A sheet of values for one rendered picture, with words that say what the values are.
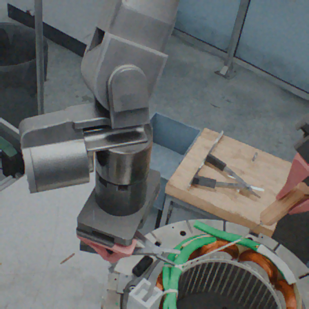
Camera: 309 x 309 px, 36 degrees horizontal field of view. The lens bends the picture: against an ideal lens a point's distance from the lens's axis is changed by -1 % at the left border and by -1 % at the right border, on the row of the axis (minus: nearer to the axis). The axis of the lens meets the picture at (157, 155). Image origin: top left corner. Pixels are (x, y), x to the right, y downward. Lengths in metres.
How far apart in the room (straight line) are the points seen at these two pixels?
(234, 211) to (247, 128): 2.01
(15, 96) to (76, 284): 1.26
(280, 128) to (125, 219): 2.42
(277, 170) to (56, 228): 0.51
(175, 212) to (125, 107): 0.50
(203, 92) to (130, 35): 2.60
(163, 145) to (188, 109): 1.82
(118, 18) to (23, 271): 0.73
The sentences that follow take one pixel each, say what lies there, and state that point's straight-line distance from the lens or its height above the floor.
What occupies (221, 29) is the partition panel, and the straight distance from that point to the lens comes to 3.17.
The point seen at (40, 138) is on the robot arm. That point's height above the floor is 1.37.
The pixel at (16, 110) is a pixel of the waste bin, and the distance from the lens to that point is 2.19.
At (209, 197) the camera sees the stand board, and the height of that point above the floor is 1.07.
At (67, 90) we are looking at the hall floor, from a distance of 2.86.
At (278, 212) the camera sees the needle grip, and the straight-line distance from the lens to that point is 0.48.
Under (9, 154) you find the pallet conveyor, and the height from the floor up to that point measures 0.75.
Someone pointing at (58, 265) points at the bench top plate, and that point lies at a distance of 1.06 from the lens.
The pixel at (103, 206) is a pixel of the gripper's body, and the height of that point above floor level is 1.26.
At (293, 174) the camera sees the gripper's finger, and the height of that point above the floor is 1.38.
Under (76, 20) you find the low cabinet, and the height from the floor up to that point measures 0.25.
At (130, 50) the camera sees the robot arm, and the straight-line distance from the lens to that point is 0.42.
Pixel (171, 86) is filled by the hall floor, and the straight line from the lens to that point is 3.00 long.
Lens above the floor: 1.65
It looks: 42 degrees down
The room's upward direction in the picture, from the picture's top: 11 degrees clockwise
